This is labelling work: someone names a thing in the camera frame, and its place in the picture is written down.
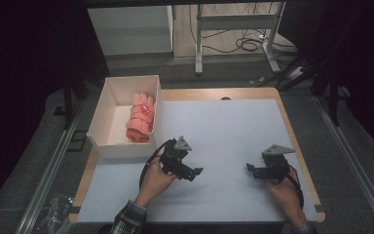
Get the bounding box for black metal stand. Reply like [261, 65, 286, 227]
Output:
[53, 75, 90, 131]
[311, 72, 353, 128]

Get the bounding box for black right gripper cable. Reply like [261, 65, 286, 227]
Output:
[286, 164, 306, 210]

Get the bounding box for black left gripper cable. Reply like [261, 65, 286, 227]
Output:
[138, 138, 173, 190]

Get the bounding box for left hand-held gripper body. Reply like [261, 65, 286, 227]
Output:
[159, 136, 193, 178]

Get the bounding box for person's left hand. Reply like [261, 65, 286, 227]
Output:
[133, 157, 178, 209]

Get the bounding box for black floor cables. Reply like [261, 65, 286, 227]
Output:
[188, 3, 299, 57]

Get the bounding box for light grey table mat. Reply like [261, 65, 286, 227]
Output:
[77, 98, 319, 224]

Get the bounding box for pink glove with red mark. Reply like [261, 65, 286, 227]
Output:
[125, 91, 157, 143]

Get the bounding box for white box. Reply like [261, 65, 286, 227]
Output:
[86, 75, 163, 160]

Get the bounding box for grey metal desk frame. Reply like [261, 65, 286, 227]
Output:
[194, 1, 286, 76]

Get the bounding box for aluminium floor rail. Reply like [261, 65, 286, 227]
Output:
[15, 101, 86, 234]
[314, 95, 374, 234]

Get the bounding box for white power strip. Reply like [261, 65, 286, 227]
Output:
[286, 65, 307, 81]

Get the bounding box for clear plastic bag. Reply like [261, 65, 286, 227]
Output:
[33, 193, 76, 234]

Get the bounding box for person's right hand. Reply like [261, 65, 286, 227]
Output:
[263, 166, 308, 227]

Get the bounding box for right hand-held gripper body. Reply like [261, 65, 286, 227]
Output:
[260, 143, 297, 183]

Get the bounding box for white cabinet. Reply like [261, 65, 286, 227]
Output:
[87, 4, 174, 57]

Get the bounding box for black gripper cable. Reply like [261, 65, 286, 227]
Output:
[138, 138, 173, 190]
[286, 164, 306, 210]

